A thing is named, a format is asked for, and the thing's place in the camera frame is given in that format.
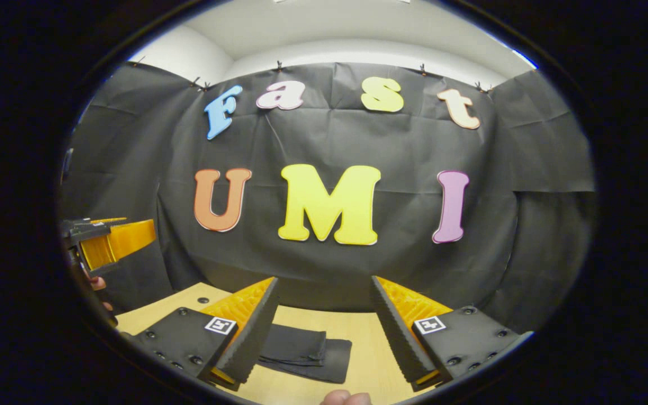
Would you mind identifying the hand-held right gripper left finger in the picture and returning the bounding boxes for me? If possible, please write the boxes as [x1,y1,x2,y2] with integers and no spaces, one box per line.
[124,277,280,392]

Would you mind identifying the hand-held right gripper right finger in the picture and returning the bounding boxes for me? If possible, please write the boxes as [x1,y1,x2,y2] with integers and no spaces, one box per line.
[370,276,534,393]

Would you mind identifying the black jeans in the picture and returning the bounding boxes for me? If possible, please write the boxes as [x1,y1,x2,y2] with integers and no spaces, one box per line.
[256,323,353,385]

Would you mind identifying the black backdrop cloth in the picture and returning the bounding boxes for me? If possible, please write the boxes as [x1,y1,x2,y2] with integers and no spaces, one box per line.
[60,61,597,335]

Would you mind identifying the row of black cloth clips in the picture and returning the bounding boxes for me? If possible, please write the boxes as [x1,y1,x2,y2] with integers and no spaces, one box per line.
[132,55,494,94]

